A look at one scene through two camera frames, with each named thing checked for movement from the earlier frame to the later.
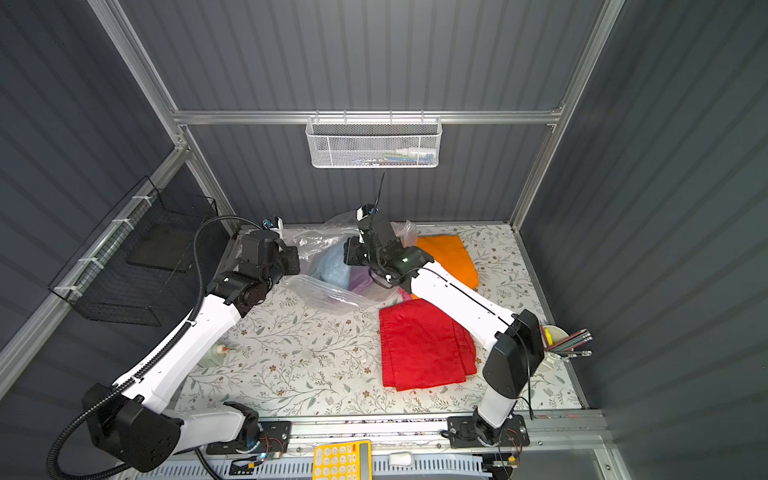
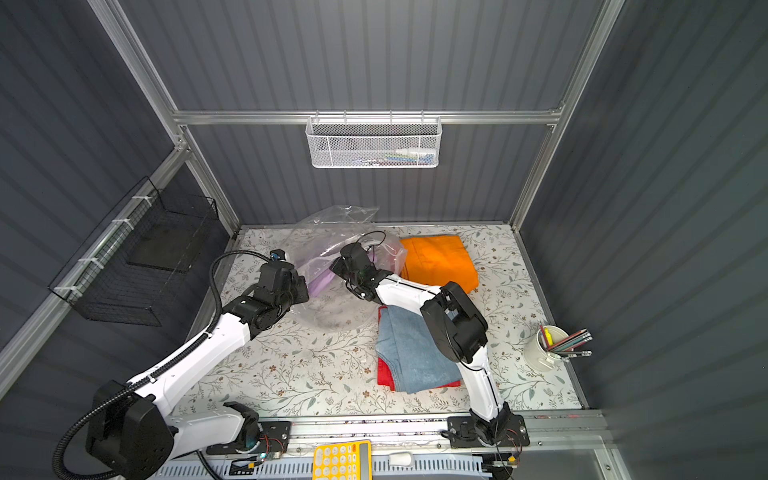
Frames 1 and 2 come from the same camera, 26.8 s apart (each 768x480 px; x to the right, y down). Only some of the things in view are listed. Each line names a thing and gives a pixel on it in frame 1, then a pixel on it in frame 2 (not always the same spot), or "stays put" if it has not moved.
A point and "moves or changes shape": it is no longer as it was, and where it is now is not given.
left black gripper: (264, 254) → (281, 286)
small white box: (401, 458) stays put
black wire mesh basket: (135, 265) stays put
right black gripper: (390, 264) → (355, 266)
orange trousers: (451, 252) stays put
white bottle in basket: (420, 150) stays put
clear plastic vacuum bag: (324, 278) moves or changes shape
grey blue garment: (331, 265) → (416, 360)
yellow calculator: (343, 460) stays put
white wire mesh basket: (373, 142) stays put
